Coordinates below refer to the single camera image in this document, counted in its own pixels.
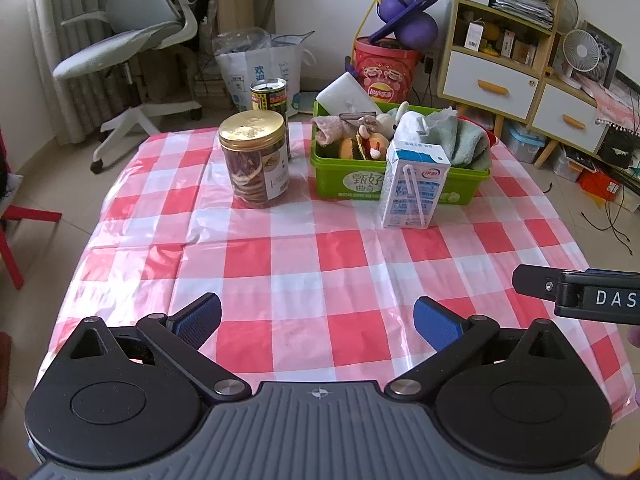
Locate white grey office chair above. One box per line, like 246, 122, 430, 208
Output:
52, 0, 203, 175

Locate grey plush toy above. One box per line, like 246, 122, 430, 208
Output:
312, 115, 358, 147

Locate green plastic bin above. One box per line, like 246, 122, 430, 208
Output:
309, 100, 491, 207

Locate red cardboard box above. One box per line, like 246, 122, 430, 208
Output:
580, 170, 626, 206

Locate pink patterned cloth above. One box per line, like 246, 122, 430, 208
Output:
585, 72, 640, 137

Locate purple bouncing ball toy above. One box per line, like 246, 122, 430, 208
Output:
367, 0, 443, 47

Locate wooden white cabinet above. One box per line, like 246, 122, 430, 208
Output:
437, 0, 618, 157

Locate pale patterned cloth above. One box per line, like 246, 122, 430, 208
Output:
395, 107, 458, 143

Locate clear plastic storage box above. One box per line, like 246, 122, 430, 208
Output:
552, 145, 586, 183
500, 120, 546, 163

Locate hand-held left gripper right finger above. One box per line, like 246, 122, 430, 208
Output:
385, 295, 571, 403

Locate stack of papers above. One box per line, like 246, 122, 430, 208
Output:
490, 0, 556, 29

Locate black floor cable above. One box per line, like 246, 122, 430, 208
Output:
580, 180, 636, 252

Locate small doll plush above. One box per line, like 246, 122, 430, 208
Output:
357, 116, 391, 161

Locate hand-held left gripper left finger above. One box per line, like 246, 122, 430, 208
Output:
67, 292, 253, 403

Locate blue white milk carton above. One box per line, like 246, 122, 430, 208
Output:
378, 140, 452, 230

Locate red white checkered tablecloth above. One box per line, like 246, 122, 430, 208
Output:
37, 120, 631, 461

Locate black picture frame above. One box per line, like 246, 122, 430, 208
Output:
582, 21, 623, 88

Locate light green towel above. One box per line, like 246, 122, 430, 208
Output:
425, 115, 493, 171

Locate red santa hat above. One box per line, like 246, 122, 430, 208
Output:
457, 116, 501, 147

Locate grey curtain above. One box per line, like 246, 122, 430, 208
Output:
25, 0, 117, 126

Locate yellow black tin can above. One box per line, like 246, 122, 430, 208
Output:
250, 78, 292, 161

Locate white desk fan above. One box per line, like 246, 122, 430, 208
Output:
562, 29, 601, 83

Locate white flat box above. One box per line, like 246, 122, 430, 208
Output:
316, 72, 379, 116

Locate red printed bucket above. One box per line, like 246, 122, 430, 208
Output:
350, 35, 433, 106

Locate white plastic bag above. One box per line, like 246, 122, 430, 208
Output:
212, 27, 317, 113

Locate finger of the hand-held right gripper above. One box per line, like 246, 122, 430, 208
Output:
512, 264, 566, 304

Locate red chair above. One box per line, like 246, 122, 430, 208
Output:
0, 125, 63, 291

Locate gold lid snack jar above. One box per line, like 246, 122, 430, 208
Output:
218, 110, 291, 208

